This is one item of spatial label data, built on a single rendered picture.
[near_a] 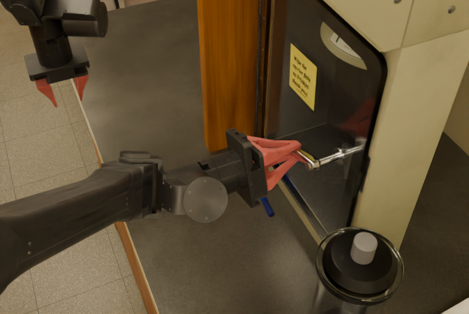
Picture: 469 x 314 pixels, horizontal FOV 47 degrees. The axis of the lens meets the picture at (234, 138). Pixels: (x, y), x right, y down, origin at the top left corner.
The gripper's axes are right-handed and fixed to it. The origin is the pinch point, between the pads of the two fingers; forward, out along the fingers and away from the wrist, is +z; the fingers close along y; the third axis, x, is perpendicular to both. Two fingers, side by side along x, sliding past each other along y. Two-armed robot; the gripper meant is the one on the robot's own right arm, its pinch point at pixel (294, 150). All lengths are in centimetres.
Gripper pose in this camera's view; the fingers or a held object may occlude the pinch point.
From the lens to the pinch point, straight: 80.0
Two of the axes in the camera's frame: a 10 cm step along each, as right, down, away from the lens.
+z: 9.1, -2.9, 3.0
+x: -3.9, -3.5, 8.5
